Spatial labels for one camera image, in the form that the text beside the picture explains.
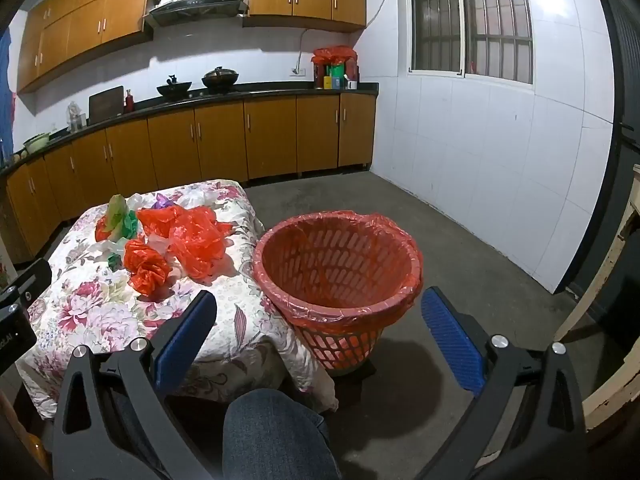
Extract large red plastic bag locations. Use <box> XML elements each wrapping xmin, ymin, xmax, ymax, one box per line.
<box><xmin>167</xmin><ymin>207</ymin><xmax>236</xmax><ymax>282</ymax></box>

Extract brown cutting board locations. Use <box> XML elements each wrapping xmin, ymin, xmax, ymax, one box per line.
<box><xmin>88</xmin><ymin>85</ymin><xmax>125</xmax><ymax>123</ymax></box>

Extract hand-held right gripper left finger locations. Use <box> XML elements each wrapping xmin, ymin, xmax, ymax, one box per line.
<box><xmin>52</xmin><ymin>289</ymin><xmax>218</xmax><ymax>480</ymax></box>

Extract red bag over boxes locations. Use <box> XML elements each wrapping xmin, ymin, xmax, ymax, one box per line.
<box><xmin>311</xmin><ymin>46</ymin><xmax>358</xmax><ymax>90</ymax></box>

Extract wooden base cabinets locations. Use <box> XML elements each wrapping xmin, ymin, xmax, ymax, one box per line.
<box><xmin>0</xmin><ymin>92</ymin><xmax>377</xmax><ymax>266</ymax></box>

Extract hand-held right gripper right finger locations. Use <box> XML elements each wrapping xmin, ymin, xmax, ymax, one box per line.
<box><xmin>417</xmin><ymin>286</ymin><xmax>587</xmax><ymax>480</ymax></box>

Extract black pot with lid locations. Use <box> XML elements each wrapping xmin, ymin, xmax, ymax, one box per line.
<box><xmin>201</xmin><ymin>66</ymin><xmax>240</xmax><ymax>92</ymax></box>

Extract white wall cable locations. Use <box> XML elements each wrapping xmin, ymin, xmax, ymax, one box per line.
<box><xmin>297</xmin><ymin>0</ymin><xmax>405</xmax><ymax>72</ymax></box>

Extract black kitchen countertop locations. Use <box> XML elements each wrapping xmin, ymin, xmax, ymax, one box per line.
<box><xmin>0</xmin><ymin>82</ymin><xmax>379</xmax><ymax>173</ymax></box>

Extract green and white plastic bag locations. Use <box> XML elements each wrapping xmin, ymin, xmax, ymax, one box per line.
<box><xmin>106</xmin><ymin>194</ymin><xmax>130</xmax><ymax>241</ymax></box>

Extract dark stool under basket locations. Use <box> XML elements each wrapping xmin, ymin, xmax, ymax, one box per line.
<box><xmin>331</xmin><ymin>357</ymin><xmax>378</xmax><ymax>391</ymax></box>

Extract floral tablecloth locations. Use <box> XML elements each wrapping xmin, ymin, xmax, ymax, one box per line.
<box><xmin>15</xmin><ymin>180</ymin><xmax>338</xmax><ymax>421</ymax></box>

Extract person's leg in jeans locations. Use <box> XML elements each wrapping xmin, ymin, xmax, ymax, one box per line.
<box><xmin>222</xmin><ymin>390</ymin><xmax>341</xmax><ymax>480</ymax></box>

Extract cream wooden frame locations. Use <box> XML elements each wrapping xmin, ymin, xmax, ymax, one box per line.
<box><xmin>552</xmin><ymin>164</ymin><xmax>640</xmax><ymax>433</ymax></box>

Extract blue hanging cloth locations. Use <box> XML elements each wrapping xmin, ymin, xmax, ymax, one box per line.
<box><xmin>0</xmin><ymin>27</ymin><xmax>15</xmax><ymax>158</ymax></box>

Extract barred window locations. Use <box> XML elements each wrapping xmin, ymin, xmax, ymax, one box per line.
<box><xmin>404</xmin><ymin>0</ymin><xmax>535</xmax><ymax>92</ymax></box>

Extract black wok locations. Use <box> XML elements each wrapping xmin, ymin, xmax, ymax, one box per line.
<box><xmin>156</xmin><ymin>75</ymin><xmax>193</xmax><ymax>98</ymax></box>

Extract green basin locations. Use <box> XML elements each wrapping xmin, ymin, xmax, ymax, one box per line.
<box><xmin>22</xmin><ymin>132</ymin><xmax>52</xmax><ymax>155</ymax></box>

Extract red plastic basket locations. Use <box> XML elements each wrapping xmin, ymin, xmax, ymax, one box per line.
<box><xmin>252</xmin><ymin>213</ymin><xmax>423</xmax><ymax>377</ymax></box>

